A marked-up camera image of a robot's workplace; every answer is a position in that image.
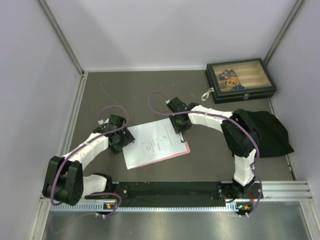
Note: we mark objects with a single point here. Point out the pink clipboard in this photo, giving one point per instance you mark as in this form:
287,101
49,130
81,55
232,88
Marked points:
152,155

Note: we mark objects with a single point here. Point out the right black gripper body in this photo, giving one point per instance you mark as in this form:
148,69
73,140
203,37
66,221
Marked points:
179,127

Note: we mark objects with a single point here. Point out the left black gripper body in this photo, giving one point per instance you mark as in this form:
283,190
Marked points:
123,140

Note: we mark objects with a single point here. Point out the grey slotted cable duct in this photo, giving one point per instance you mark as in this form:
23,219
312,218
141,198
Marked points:
103,207

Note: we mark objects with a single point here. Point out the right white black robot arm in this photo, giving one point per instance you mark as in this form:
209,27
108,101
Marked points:
240,133

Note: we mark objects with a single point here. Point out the form paper sheet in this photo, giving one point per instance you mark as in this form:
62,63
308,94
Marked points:
153,134

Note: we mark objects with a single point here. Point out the aluminium frame post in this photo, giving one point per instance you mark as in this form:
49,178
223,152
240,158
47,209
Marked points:
60,35
294,12

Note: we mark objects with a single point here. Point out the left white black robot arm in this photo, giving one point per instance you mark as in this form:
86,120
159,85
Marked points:
65,182

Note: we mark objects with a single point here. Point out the aluminium front rail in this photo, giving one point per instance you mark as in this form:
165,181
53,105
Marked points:
269,189

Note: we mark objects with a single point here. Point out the left aluminium frame post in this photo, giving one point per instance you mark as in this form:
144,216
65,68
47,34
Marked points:
60,35

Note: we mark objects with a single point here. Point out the black folded cloth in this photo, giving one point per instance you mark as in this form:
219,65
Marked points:
274,140

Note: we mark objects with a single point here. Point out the right aluminium frame post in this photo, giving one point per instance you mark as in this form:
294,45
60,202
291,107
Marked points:
294,12

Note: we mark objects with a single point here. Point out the white ribbon loop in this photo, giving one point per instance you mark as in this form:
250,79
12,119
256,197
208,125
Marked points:
206,95

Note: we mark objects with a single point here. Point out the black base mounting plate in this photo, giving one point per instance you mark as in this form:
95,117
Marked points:
182,194

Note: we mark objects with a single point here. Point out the dark green display box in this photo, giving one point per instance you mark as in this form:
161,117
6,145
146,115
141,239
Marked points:
241,80

